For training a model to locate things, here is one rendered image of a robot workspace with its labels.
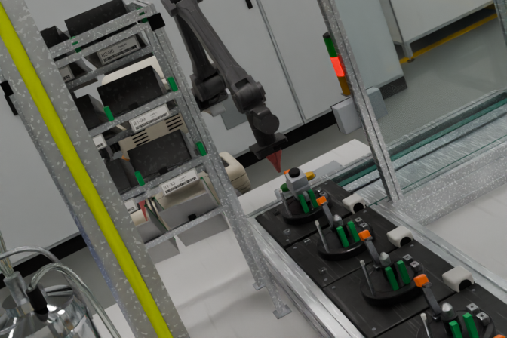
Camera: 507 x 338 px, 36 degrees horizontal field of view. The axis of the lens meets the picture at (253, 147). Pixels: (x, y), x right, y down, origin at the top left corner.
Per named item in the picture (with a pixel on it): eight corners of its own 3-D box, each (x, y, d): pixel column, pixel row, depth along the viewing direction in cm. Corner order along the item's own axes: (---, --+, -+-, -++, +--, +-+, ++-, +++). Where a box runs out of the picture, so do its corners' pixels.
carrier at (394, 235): (287, 255, 195) (270, 213, 190) (370, 212, 199) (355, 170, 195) (324, 295, 172) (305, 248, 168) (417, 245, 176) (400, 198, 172)
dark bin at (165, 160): (157, 186, 204) (146, 160, 205) (204, 167, 204) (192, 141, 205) (138, 181, 176) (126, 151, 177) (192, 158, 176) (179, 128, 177)
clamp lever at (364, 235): (373, 265, 167) (357, 233, 167) (381, 261, 167) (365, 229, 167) (378, 266, 163) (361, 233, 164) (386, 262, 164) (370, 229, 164)
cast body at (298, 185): (287, 188, 209) (281, 168, 205) (302, 181, 209) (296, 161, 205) (301, 204, 202) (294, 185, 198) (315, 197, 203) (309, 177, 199)
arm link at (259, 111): (256, 80, 220) (230, 94, 219) (271, 87, 210) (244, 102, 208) (273, 116, 225) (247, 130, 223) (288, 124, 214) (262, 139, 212)
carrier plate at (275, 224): (257, 222, 218) (254, 216, 218) (332, 184, 222) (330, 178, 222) (286, 253, 196) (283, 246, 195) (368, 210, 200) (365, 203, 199)
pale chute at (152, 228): (135, 272, 210) (130, 257, 212) (180, 253, 210) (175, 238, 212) (99, 242, 185) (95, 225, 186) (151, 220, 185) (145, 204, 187)
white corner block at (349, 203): (345, 213, 204) (340, 199, 202) (361, 205, 204) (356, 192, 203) (353, 219, 199) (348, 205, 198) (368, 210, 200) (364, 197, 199)
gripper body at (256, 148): (289, 142, 222) (280, 119, 220) (257, 158, 221) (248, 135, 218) (281, 137, 228) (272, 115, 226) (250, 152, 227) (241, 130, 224)
